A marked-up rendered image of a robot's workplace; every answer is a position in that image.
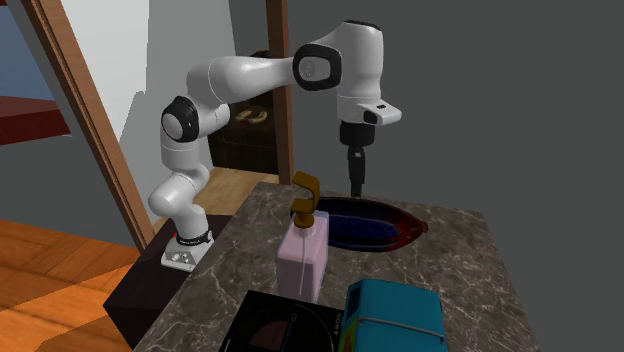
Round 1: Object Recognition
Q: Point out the pink soap dispenser bottle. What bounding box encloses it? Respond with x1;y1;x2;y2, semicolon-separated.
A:
275;170;331;304

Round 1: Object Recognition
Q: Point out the brown wooden door frame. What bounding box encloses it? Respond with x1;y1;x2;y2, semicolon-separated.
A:
19;0;296;253

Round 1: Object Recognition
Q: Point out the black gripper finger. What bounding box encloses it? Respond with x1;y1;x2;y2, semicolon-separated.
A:
346;147;367;199

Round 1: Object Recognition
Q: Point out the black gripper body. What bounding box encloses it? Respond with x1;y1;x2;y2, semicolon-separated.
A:
339;120;376;152

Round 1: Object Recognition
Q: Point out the dark blue red oval dish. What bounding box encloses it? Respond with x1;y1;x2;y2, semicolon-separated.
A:
290;196;430;253

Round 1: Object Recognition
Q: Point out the dark robot stand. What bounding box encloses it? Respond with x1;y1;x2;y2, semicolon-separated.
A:
102;213;234;351

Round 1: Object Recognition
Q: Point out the teal box with handle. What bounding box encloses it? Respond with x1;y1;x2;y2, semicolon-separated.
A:
338;278;450;352

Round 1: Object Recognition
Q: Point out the black flat device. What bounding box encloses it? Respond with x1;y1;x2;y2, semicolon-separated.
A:
218;289;346;352

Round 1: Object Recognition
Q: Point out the dark wooden cabinet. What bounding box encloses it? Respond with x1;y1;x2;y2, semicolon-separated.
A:
207;49;282;176

